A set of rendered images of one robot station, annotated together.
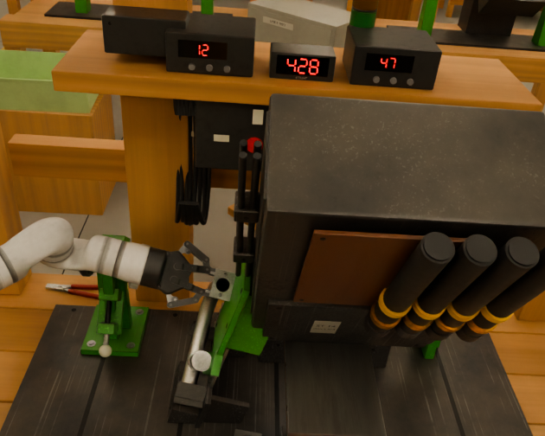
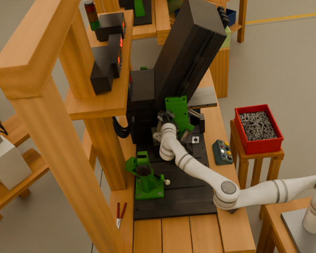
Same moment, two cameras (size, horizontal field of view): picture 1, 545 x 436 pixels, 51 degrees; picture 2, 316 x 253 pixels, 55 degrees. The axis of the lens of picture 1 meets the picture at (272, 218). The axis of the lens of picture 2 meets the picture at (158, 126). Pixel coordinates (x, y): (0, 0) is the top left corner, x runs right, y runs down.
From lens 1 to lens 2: 1.52 m
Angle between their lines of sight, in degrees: 61
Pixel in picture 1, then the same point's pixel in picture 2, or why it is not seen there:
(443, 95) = (130, 23)
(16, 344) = (157, 229)
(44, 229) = (173, 141)
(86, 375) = (175, 192)
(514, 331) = not seen: hidden behind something
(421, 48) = (120, 14)
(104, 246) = (170, 131)
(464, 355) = not seen: hidden behind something
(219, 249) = not seen: outside the picture
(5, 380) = (178, 225)
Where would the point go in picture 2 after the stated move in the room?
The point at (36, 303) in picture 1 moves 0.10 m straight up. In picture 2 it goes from (129, 231) to (125, 221)
